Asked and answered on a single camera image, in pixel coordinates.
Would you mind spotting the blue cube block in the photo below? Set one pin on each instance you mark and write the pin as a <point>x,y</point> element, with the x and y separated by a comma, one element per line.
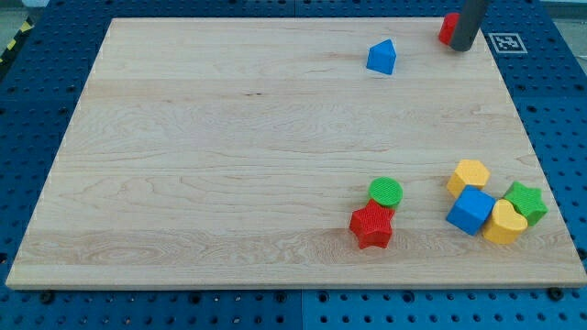
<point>470,210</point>

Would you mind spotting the yellow heart block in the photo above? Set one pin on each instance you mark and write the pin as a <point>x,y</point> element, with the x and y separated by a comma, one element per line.
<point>505,224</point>

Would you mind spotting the white fiducial marker tag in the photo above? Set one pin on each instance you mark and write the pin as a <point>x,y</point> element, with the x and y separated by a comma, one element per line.
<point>507,43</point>

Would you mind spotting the yellow black hazard tape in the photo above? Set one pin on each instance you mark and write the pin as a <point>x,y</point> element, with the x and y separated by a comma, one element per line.
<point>17,42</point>

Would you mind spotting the yellow hexagon block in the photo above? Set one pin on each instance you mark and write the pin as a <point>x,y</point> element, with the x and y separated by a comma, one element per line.
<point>468,172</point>

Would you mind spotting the red star block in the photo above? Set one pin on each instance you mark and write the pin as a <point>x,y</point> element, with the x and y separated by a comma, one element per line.
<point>372,225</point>

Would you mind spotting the green cylinder block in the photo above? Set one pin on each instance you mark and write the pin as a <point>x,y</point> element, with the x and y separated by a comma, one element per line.
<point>386,191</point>

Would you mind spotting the wooden board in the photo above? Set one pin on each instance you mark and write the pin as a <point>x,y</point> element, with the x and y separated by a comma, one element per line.
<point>230,153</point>

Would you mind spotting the green star block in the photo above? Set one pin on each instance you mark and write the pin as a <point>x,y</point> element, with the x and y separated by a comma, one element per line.
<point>527,201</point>

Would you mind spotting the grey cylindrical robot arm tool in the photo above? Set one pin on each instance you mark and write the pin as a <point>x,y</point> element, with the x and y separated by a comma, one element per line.
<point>468,25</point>

